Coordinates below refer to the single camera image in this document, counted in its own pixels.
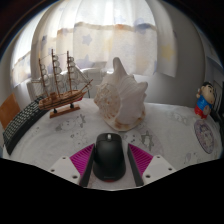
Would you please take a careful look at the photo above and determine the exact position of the black wifi router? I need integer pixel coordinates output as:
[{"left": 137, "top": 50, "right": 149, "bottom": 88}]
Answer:
[{"left": 212, "top": 97, "right": 224, "bottom": 125}]

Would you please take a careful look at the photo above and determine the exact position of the wooden model sailing ship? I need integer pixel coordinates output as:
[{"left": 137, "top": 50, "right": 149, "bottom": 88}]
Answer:
[{"left": 37, "top": 48, "right": 94, "bottom": 119}]

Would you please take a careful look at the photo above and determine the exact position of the white star-print curtain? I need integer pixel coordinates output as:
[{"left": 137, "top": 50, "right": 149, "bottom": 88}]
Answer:
[{"left": 9, "top": 0, "right": 178, "bottom": 89}]

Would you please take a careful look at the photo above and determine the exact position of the black computer mouse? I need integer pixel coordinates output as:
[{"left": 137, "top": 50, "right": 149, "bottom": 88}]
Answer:
[{"left": 92, "top": 132, "right": 127, "bottom": 183}]

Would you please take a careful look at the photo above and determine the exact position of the large white conch shell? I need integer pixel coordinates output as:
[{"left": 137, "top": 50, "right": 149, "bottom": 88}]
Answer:
[{"left": 93, "top": 56, "right": 149, "bottom": 132}]

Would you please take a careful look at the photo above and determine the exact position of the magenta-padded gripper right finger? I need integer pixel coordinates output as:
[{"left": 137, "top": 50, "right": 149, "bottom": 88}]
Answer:
[{"left": 127, "top": 143, "right": 177, "bottom": 188}]

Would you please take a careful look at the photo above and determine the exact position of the cartoon boy figure clock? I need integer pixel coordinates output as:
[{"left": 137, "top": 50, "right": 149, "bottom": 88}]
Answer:
[{"left": 194, "top": 81, "right": 215, "bottom": 120}]

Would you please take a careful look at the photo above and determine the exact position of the white wall shelf unit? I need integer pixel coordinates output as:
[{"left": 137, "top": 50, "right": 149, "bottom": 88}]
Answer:
[{"left": 196, "top": 26, "right": 224, "bottom": 84}]

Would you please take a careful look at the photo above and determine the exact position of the black mechanical keyboard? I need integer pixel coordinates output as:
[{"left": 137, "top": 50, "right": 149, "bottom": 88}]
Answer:
[{"left": 2, "top": 95, "right": 50, "bottom": 156}]

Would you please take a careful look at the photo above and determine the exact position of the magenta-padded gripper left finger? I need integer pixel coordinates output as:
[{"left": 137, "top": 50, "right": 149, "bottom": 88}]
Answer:
[{"left": 48, "top": 143, "right": 97, "bottom": 188}]

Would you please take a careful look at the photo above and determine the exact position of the white printed tablecloth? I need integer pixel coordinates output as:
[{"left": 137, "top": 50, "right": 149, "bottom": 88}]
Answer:
[{"left": 2, "top": 97, "right": 224, "bottom": 192}]

